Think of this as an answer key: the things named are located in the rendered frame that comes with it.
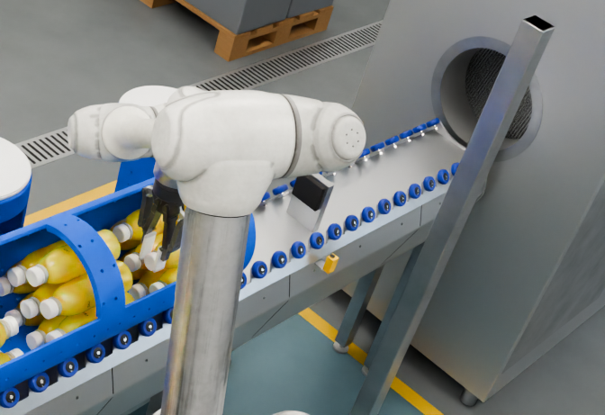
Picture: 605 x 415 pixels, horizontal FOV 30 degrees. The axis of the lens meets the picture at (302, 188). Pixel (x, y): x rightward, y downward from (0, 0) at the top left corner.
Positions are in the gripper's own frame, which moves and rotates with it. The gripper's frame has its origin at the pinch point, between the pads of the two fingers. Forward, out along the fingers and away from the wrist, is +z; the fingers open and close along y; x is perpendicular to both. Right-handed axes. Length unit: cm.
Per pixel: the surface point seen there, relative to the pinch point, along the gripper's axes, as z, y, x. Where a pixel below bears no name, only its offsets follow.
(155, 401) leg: 80, 13, -34
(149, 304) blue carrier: 4.3, -9.0, 8.2
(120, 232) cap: 1.7, 10.1, 0.6
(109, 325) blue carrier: 4.5, -8.9, 19.4
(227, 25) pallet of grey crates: 98, 183, -241
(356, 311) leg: 93, 11, -132
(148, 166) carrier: 19, 42, -41
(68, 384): 21.4, -6.4, 24.4
